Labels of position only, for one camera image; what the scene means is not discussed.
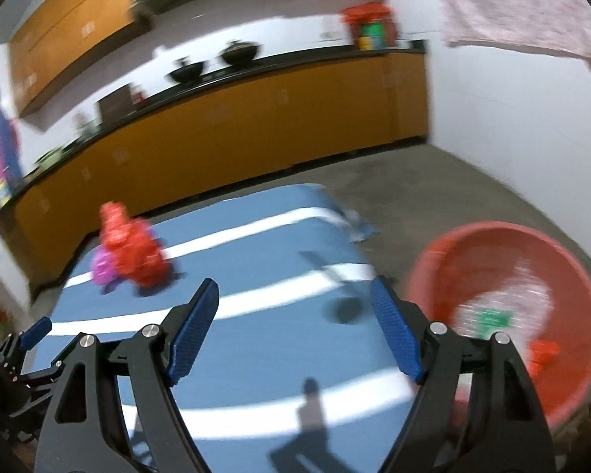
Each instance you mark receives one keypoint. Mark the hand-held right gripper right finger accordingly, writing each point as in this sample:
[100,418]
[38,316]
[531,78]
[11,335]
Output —
[399,330]

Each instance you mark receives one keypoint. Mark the white cabinet with flower sticker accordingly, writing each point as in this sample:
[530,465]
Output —
[0,305]

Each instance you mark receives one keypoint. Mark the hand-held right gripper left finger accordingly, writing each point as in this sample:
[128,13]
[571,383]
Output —
[192,335]

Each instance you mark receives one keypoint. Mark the glass jar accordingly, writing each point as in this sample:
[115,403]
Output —
[83,124]

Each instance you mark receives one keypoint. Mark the long wooden upper cabinet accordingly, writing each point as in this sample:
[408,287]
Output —
[69,34]

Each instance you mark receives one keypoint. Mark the dark wooden cutting board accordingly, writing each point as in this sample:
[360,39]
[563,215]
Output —
[114,103]

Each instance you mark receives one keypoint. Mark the red bottle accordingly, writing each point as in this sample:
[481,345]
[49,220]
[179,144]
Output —
[139,96]

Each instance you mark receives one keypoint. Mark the black kitchen countertop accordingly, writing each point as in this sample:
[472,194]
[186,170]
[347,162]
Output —
[295,58]

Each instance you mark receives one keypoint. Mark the magenta plastic bag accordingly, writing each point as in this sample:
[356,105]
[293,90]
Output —
[101,266]

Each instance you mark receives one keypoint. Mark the black wok with lid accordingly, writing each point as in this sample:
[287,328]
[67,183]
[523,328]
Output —
[241,54]

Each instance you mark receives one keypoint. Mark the small colourful packet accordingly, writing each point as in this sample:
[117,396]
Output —
[1,192]

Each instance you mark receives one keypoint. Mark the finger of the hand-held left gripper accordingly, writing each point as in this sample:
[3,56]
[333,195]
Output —
[35,331]

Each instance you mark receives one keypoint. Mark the red plastic bag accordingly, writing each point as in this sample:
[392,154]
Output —
[133,251]
[544,357]

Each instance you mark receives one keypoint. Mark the wooden lower kitchen cabinets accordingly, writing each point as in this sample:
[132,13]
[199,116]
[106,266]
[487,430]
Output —
[251,118]

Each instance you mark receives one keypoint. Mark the large bubble wrap sheet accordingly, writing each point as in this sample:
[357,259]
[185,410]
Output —
[512,290]

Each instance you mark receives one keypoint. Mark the red plastic basin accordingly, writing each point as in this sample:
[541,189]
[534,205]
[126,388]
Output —
[578,315]

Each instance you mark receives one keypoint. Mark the green bowl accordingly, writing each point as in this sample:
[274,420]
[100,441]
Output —
[48,157]

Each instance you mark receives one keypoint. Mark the floral hanging cloth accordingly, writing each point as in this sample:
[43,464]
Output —
[512,5]

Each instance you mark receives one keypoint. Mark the blue white striped blanket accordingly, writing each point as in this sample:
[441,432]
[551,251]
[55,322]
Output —
[266,266]

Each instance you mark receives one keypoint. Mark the red bag with boxes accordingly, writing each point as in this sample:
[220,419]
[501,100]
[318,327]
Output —
[369,24]

